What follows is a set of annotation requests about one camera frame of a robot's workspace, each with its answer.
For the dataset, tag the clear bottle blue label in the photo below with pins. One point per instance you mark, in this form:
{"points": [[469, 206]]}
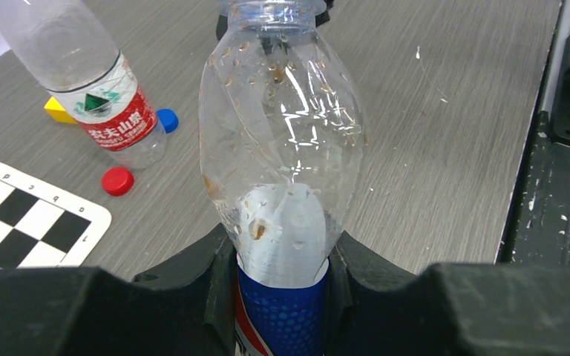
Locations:
{"points": [[281, 139]]}

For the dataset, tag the clear bottle red label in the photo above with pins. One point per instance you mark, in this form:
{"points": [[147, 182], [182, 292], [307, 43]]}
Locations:
{"points": [[73, 57]]}

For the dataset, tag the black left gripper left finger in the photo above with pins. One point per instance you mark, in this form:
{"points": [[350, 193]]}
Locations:
{"points": [[182, 306]]}

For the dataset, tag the blue bottle cap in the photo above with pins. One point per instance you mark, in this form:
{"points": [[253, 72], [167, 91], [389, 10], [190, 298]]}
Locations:
{"points": [[168, 119]]}

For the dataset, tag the red bottle cap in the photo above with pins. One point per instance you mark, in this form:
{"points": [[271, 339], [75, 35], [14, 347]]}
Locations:
{"points": [[117, 181]]}

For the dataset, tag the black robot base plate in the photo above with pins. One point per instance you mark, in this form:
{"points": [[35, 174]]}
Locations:
{"points": [[537, 230]]}

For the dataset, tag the yellow wooden block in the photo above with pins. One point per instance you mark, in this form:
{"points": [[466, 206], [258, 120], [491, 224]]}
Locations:
{"points": [[57, 112]]}

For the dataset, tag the black white chessboard mat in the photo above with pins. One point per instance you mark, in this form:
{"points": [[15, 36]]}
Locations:
{"points": [[42, 225]]}

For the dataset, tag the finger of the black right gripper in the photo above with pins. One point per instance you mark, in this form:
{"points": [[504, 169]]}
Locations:
{"points": [[273, 22]]}

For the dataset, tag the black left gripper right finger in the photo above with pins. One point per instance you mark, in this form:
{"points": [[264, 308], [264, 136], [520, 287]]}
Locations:
{"points": [[376, 308]]}

